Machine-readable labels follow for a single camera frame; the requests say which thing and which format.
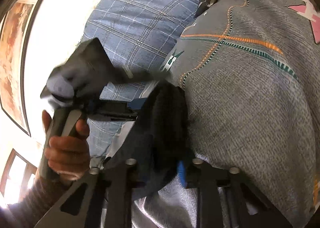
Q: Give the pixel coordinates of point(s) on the black pants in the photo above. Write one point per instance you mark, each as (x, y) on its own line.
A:
(157, 139)

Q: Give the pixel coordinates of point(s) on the grey patterned bed sheet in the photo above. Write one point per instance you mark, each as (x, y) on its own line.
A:
(250, 72)

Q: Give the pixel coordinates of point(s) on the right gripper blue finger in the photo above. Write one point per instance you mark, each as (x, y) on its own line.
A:
(181, 171)

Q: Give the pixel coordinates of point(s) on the wooden framed window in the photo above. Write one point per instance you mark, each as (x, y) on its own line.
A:
(17, 178)

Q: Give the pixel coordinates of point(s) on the person's left hand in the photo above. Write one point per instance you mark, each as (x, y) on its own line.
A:
(69, 156)

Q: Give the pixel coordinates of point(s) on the blue plaid pillow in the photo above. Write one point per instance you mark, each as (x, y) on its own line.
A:
(139, 34)

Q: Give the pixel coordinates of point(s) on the person's left forearm brown sleeve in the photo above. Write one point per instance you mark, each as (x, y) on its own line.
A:
(37, 202)

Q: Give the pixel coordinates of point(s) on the framed orange wall picture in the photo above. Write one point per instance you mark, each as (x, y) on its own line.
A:
(16, 28)

